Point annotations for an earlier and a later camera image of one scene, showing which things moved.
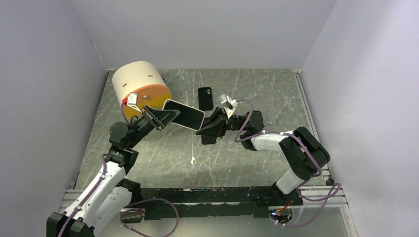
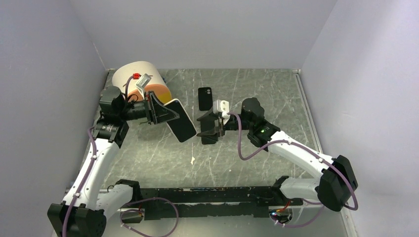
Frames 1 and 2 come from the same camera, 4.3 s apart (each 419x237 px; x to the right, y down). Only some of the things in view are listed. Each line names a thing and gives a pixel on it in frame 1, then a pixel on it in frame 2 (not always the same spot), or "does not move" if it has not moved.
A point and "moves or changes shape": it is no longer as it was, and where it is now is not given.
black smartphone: [205, 100] does not move
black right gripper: [217, 129] does not move
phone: [189, 117] moves or changes shape
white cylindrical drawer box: [144, 78] does not move
